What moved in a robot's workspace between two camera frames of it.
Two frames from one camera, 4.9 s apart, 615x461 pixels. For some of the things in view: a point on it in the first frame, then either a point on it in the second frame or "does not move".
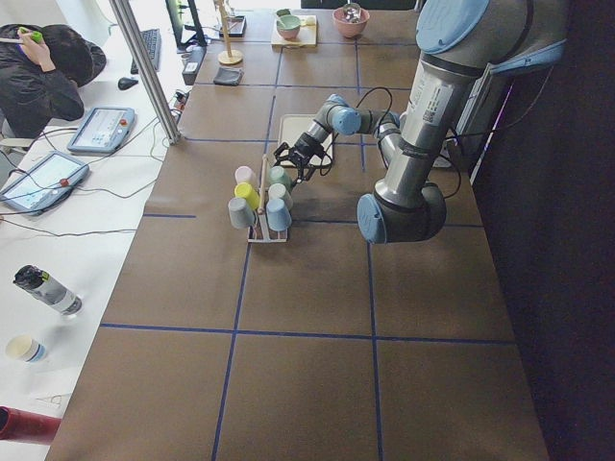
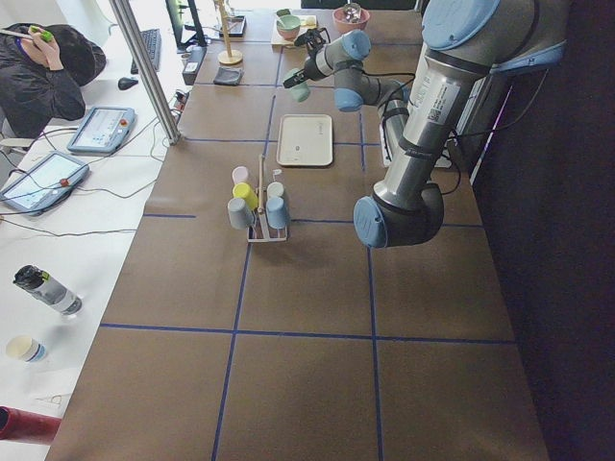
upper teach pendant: [104, 130] does not move
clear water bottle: [47, 288] does not move
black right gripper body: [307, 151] to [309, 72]
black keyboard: [153, 44] does not move
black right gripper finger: [283, 147] to [297, 78]
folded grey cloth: [231, 77] does not move
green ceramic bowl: [288, 22] does not move
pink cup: [243, 175] does not move
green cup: [280, 182] to [302, 90]
